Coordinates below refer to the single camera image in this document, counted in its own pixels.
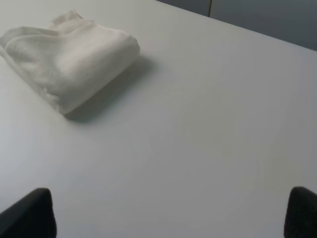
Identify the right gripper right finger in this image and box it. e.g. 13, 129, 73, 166
283, 186, 317, 238

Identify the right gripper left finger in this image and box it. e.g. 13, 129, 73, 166
0, 188, 57, 238

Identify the white towel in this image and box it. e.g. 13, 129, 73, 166
0, 10, 140, 115

